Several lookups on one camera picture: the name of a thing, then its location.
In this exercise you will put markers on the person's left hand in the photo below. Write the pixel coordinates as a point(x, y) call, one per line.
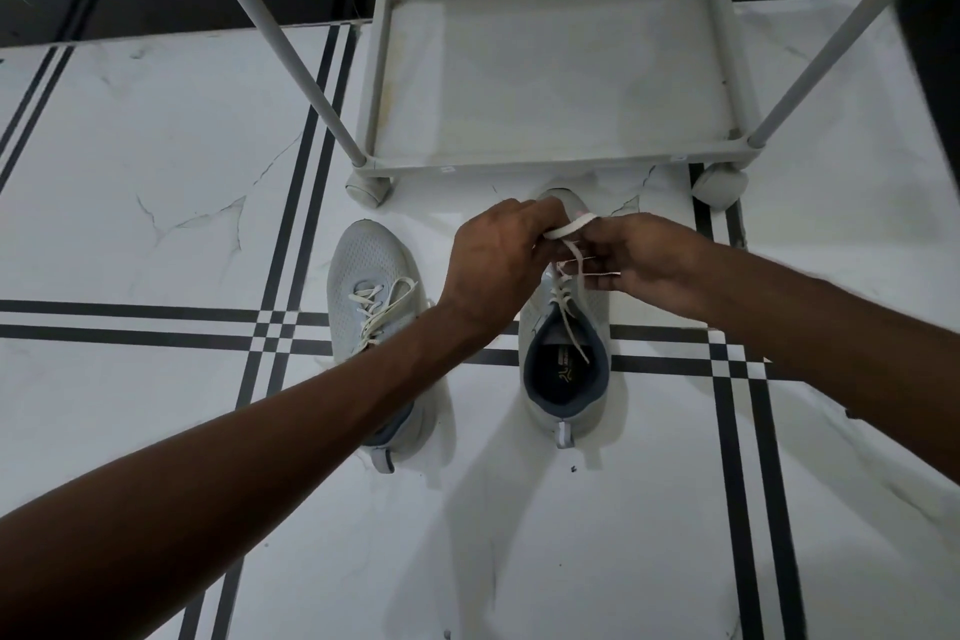
point(495, 264)

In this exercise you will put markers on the person's right hand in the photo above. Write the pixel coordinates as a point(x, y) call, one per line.
point(645, 264)

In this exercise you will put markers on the grey sneaker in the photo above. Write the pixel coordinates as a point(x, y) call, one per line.
point(566, 392)
point(367, 257)

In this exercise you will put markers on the white shoe rack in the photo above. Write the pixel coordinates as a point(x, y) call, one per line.
point(555, 62)

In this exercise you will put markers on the person's left forearm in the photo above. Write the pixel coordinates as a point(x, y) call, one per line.
point(225, 482)

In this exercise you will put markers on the person's right forearm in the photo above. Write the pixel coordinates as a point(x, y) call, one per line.
point(847, 354)

